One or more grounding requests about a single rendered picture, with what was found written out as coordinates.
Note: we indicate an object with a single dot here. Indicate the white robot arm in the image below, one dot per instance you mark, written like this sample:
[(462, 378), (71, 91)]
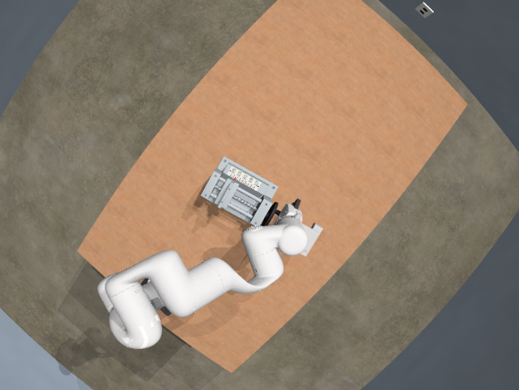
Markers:
[(184, 292)]

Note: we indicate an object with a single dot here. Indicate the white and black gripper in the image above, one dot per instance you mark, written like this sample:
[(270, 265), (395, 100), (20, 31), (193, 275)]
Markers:
[(290, 209)]

